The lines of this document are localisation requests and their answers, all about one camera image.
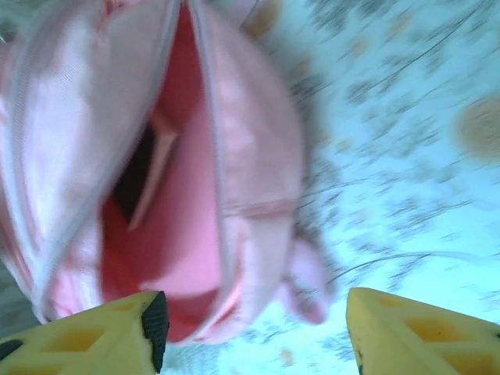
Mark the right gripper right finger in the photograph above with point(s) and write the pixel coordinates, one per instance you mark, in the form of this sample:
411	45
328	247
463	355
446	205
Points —
422	343

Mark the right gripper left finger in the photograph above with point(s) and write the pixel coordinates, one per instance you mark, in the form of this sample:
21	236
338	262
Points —
78	347

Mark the pink school backpack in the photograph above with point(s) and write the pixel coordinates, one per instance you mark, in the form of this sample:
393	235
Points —
250	156

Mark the floral tablecloth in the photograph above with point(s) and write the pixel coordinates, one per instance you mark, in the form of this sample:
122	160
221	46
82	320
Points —
390	136

